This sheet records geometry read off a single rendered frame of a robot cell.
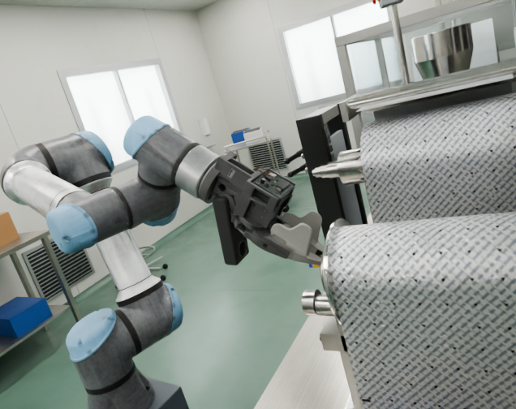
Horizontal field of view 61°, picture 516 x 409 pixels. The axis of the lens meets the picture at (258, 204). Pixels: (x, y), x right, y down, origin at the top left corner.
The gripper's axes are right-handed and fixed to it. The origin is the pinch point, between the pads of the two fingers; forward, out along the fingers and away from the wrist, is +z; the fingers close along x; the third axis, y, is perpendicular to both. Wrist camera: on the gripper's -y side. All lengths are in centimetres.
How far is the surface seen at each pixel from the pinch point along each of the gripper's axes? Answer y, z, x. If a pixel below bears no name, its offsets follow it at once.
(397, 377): -3.5, 16.5, -8.1
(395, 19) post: 29, -14, 53
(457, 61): 26, 2, 65
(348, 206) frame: -5.7, -1.4, 32.2
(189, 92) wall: -193, -292, 475
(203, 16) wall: -109, -348, 550
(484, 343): 7.9, 20.9, -8.2
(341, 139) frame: 4.7, -10.1, 37.6
